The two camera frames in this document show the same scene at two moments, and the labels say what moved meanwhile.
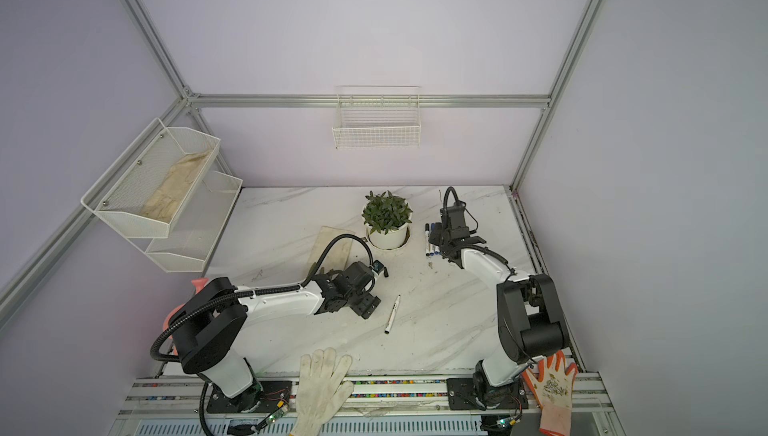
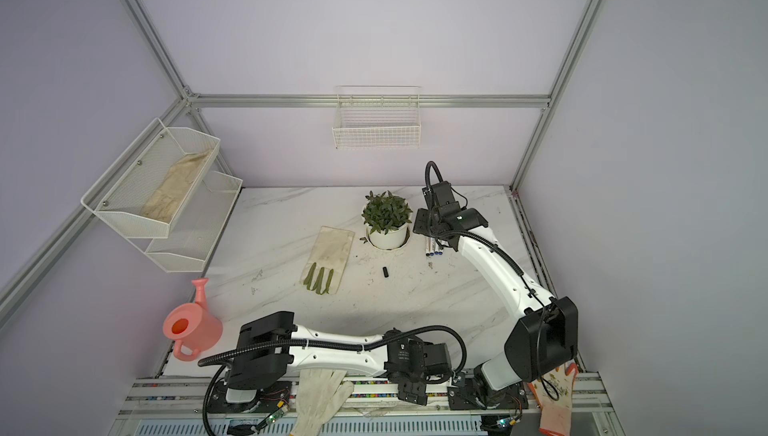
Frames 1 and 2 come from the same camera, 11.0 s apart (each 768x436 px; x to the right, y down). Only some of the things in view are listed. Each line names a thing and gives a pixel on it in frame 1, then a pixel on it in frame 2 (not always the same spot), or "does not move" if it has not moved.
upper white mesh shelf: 138,176 does not move
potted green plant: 387,219 does not move
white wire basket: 378,117 does not move
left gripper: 368,304 to 415,393
